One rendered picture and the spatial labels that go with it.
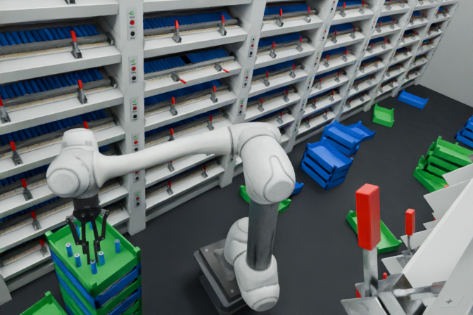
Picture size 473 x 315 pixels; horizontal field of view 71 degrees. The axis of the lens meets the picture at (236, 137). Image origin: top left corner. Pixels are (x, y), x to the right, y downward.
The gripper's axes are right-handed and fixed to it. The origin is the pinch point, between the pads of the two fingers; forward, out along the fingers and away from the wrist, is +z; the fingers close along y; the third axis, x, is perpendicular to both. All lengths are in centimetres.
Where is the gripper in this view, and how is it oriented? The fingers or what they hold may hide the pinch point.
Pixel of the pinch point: (91, 252)
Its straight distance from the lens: 126.4
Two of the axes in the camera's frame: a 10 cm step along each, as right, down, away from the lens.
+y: 9.2, -0.9, 3.8
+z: 0.1, 9.8, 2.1
